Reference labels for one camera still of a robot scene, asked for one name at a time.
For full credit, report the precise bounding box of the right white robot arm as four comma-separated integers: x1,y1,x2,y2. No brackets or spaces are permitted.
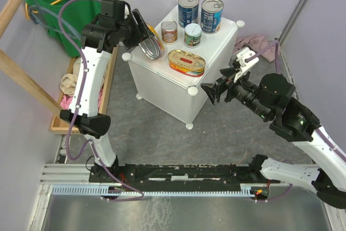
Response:
201,73,345,209

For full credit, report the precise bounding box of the white slotted cable duct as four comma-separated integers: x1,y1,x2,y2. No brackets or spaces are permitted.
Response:
51,184,254,198

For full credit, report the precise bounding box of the red oval sardine tin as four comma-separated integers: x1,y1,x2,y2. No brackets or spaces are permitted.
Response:
168,50,206,77

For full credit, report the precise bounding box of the green tank top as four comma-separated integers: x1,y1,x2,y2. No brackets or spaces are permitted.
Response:
39,0,101,57

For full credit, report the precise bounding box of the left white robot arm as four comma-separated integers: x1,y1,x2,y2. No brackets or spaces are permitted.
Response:
59,0,152,182

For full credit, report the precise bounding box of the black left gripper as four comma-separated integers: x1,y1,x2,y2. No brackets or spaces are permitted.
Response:
116,9,156,51

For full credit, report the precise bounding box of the wooden rack pole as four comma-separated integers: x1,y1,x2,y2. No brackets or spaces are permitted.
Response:
1,0,23,37

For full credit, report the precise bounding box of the blue white label can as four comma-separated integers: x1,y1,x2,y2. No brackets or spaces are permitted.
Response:
201,0,224,34

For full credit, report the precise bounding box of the grey blue hanger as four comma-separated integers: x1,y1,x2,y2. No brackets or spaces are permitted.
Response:
16,0,87,44

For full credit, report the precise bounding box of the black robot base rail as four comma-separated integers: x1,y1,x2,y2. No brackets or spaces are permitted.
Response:
89,163,281,191

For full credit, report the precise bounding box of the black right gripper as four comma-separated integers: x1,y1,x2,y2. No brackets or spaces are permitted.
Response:
200,66,272,120

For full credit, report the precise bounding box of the silver oval fish tin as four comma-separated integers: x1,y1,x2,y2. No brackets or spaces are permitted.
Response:
139,23,165,61

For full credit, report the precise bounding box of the white cube cabinet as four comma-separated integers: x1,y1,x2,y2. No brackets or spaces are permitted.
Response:
122,18,245,129

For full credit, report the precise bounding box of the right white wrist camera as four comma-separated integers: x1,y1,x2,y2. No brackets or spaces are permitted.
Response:
231,47,259,83

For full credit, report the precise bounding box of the small pink label can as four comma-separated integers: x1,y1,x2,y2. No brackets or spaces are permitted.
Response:
161,19,178,44

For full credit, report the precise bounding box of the wooden diagonal beam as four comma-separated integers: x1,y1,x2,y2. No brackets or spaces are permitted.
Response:
1,50,62,116

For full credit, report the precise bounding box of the beige crumpled cloth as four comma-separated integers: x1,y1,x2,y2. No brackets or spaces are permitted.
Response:
60,57,81,97

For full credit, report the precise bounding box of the pink crumpled cloth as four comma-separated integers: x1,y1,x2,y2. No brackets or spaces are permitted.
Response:
60,87,103,109

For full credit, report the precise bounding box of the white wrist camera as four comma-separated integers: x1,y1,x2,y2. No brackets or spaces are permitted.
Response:
116,0,130,19
231,47,259,83

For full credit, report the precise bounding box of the tall blue label can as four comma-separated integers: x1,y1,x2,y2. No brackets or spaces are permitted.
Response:
177,0,199,28

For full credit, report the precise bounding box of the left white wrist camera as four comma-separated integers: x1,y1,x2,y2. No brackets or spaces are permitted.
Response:
116,0,130,19

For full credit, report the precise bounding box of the mauve crumpled cloth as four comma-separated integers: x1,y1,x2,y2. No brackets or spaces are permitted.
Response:
233,35,275,62

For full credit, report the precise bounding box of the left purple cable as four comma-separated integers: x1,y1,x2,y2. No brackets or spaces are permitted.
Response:
58,0,145,202

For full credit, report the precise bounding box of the white lid green jar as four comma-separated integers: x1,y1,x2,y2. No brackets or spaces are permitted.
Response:
184,23,202,48

